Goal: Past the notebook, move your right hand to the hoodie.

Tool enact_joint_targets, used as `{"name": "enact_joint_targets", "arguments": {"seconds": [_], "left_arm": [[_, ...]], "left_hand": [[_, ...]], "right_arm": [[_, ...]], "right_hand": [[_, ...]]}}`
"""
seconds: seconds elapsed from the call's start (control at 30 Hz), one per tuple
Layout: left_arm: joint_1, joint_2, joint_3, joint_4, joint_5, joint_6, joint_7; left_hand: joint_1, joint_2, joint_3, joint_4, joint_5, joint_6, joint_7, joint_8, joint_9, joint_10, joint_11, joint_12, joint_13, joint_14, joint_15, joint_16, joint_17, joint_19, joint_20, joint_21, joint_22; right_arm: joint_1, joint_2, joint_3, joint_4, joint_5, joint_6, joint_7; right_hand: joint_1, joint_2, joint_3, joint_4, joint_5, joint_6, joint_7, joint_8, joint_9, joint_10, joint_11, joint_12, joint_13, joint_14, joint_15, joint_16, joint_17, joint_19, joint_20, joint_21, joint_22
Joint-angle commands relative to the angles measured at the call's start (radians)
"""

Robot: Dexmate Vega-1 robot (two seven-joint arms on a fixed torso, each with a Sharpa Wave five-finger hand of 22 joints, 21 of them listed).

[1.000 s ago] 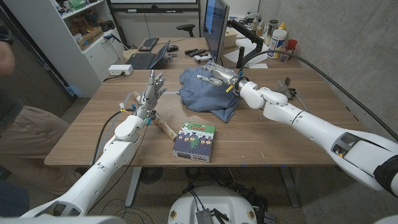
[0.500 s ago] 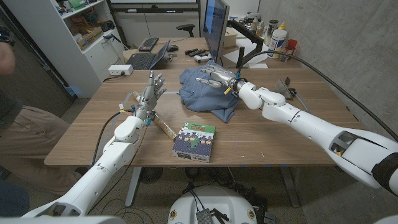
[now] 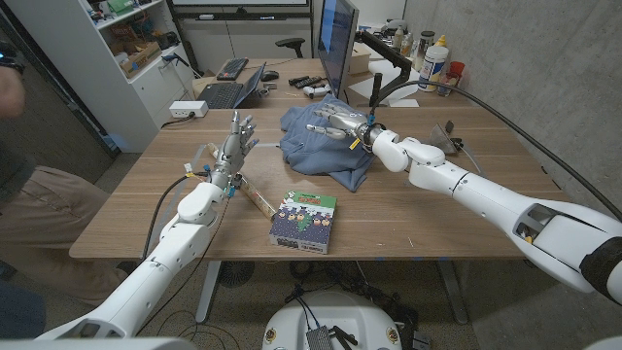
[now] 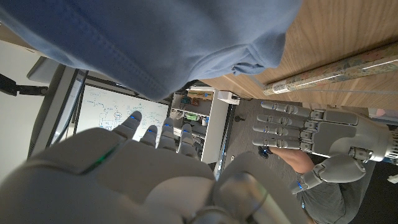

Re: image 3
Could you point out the cartoon print notebook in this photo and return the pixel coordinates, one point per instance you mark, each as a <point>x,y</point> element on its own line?
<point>303,221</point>

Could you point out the black keyboard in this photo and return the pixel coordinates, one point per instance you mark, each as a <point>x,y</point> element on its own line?
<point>232,68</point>

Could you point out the black round fan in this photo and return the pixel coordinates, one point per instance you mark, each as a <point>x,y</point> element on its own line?
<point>236,273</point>

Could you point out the closed cardboard box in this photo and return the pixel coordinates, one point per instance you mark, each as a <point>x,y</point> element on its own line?
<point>360,59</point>

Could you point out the person's bare forearm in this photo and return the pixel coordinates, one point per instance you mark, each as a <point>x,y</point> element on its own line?
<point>10,94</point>

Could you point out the black computer monitor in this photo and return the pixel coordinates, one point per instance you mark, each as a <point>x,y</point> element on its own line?
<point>335,44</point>

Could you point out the black computer mouse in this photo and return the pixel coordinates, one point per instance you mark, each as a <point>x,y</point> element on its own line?
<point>269,75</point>

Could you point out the yellow cap bottle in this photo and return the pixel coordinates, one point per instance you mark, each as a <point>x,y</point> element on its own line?
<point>441,41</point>

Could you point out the white power strip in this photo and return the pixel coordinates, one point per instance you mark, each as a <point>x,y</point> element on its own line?
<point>187,108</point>

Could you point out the white robot torso edge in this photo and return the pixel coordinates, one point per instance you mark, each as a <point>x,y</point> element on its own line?
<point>97,344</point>

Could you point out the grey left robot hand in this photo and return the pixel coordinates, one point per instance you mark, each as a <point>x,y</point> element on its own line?
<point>229,151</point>

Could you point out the white wipes canister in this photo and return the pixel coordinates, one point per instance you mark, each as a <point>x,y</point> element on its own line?
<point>431,65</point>

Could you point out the open cardboard box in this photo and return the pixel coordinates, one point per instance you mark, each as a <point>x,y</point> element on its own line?
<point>138,58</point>

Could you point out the clear plastic piece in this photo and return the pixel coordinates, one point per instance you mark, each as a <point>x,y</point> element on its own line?
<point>441,138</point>

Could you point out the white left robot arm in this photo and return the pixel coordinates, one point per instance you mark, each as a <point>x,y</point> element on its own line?
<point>160,257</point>

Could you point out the black laptop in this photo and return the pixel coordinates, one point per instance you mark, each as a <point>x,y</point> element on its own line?
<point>221,94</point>

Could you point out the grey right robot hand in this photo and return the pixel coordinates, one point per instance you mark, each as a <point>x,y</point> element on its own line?
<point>352,125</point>

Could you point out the clear plastic tube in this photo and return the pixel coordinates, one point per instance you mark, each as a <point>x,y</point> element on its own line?
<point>260,201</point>

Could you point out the wooden desk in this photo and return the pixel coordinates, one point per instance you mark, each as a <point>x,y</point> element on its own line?
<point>291,99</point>

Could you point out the clear drinking glass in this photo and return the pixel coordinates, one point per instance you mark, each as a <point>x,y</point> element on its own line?
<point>448,78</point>

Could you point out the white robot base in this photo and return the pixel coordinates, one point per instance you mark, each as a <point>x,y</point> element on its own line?
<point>335,316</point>

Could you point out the person's gloved hand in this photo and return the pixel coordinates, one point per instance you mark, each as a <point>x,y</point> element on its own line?
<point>10,58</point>

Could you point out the red cup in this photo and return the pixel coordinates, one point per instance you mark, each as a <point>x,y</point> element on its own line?
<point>457,69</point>

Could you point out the white shelf cabinet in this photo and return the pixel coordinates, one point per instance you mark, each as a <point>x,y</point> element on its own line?
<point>112,102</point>

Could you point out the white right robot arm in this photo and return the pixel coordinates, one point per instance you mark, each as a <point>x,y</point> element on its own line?
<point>486,194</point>

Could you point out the white game controller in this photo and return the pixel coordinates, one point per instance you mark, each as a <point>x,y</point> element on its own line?
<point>317,90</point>

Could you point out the white paper sheets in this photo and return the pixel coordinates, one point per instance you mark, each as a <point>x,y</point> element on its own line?
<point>362,87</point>

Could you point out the person in beige trousers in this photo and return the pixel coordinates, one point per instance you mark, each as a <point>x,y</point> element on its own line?
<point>48,219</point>

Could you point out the black remote control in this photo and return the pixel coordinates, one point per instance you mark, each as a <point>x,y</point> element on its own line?
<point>298,80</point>
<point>311,82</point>

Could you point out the black office chair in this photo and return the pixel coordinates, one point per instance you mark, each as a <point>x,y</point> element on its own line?
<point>291,45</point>

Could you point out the dark lid jar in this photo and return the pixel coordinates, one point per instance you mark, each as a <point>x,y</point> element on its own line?
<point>424,46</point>

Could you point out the blue hoodie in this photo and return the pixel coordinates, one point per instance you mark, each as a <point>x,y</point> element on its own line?
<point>316,153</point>

